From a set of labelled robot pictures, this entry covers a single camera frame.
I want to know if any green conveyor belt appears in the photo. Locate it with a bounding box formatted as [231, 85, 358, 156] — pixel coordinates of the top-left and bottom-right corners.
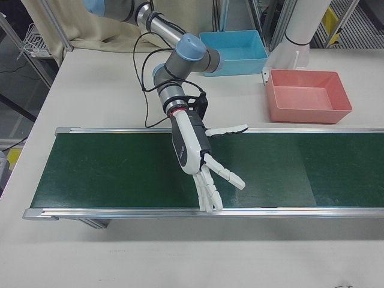
[22, 125, 384, 230]

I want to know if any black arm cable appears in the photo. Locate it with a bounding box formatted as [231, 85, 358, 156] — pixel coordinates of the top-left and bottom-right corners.
[133, 31, 208, 128]

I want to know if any white round column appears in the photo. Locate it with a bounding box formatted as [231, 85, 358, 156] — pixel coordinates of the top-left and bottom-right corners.
[268, 0, 332, 71]

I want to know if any slanted aluminium frame post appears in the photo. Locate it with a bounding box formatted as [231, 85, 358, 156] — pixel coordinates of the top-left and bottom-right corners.
[41, 0, 74, 52]

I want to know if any blue plastic box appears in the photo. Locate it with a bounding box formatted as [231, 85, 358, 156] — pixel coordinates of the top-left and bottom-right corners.
[199, 29, 269, 77]

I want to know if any beige curtain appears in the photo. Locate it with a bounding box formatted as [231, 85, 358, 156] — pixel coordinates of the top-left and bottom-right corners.
[19, 0, 217, 55]

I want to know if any pink plastic box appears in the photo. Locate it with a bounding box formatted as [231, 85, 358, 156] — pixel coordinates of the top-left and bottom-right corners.
[266, 68, 353, 124]

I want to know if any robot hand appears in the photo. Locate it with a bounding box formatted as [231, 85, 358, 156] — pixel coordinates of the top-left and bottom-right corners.
[169, 109, 250, 212]

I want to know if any white wire rack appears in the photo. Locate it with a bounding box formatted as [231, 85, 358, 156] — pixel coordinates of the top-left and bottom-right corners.
[17, 23, 50, 58]

